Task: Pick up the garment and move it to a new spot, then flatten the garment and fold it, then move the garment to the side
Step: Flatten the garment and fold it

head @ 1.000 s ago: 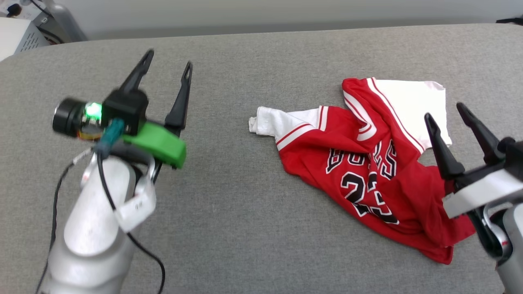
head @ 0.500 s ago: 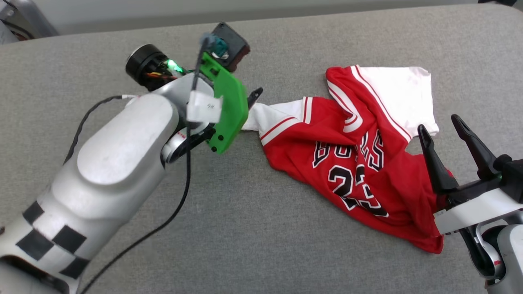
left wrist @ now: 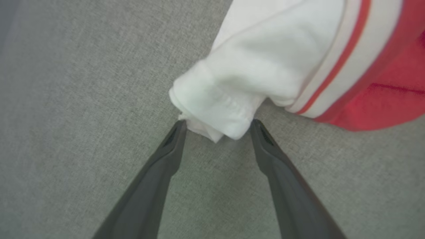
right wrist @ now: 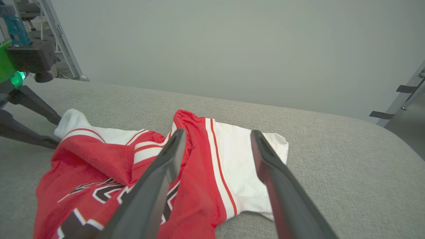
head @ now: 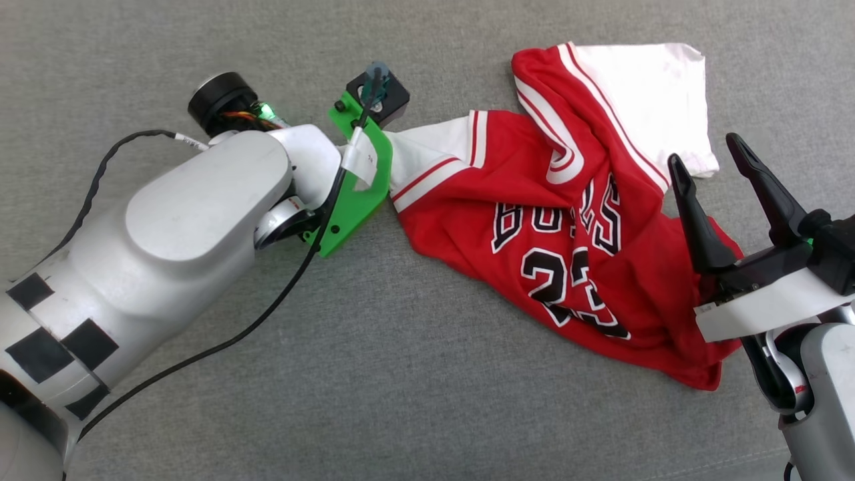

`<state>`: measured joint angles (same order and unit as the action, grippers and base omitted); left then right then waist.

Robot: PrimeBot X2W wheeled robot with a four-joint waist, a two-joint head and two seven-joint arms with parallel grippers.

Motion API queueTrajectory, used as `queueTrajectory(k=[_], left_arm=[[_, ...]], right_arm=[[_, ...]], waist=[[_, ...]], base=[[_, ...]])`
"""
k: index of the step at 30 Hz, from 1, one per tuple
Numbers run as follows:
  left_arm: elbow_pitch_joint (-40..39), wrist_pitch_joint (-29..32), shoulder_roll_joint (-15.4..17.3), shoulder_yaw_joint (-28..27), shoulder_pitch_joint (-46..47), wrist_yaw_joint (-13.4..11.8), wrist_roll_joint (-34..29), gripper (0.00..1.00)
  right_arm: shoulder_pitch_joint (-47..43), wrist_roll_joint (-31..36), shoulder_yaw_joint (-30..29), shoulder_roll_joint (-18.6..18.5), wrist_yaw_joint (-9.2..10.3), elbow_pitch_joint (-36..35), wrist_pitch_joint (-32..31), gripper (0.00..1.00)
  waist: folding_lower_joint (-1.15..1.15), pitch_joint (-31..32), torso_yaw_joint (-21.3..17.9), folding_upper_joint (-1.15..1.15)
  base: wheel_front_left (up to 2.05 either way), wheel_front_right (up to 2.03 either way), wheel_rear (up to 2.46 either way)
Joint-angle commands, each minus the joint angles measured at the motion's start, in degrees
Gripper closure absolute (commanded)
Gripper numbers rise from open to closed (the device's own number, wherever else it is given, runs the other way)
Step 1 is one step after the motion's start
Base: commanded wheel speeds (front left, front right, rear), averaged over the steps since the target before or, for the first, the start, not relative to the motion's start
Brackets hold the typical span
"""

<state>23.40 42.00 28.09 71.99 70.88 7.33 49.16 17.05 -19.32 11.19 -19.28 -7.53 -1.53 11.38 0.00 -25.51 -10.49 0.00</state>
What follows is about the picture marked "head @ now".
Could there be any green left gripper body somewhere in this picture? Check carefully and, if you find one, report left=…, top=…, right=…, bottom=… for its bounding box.
left=303, top=91, right=394, bottom=259

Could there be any black cable teal plug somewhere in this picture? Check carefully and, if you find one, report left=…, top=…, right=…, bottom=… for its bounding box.
left=79, top=63, right=391, bottom=438

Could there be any red basketball jersey white trim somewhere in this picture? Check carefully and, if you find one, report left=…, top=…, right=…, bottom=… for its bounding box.
left=383, top=41, right=746, bottom=392

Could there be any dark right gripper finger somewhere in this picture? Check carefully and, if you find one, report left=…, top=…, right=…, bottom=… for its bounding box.
left=667, top=153, right=739, bottom=275
left=725, top=132, right=810, bottom=247

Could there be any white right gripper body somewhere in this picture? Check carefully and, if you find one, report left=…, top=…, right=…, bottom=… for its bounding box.
left=694, top=239, right=855, bottom=343

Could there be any thin black cable white tag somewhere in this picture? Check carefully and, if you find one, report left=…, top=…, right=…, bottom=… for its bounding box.
left=27, top=129, right=210, bottom=269

